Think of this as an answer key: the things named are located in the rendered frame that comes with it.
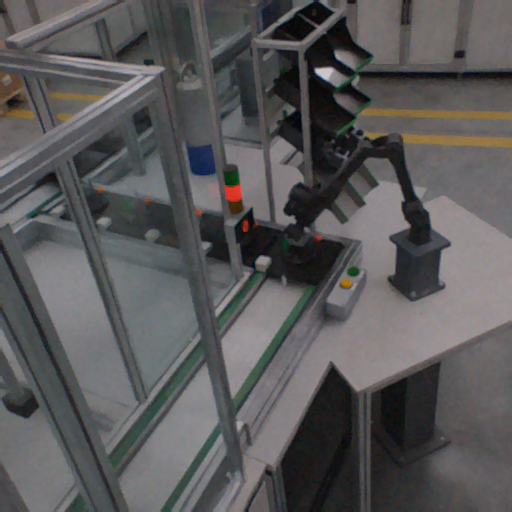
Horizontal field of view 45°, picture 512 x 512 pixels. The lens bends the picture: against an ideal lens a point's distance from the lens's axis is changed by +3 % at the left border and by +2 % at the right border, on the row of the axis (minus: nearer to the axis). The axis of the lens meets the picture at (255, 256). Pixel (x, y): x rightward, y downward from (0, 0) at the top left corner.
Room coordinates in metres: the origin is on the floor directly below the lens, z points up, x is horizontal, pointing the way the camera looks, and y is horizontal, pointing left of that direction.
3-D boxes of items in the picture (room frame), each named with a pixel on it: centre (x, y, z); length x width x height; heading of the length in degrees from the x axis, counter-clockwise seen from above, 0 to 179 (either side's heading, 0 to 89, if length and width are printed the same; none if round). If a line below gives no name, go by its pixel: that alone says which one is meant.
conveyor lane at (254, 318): (1.50, 0.02, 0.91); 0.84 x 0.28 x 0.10; 147
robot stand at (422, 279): (1.63, -0.56, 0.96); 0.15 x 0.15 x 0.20; 22
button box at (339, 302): (1.56, -0.30, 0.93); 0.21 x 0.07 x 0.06; 147
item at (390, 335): (1.67, -0.54, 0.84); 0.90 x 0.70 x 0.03; 112
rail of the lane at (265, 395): (1.43, -0.14, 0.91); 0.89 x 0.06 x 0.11; 147
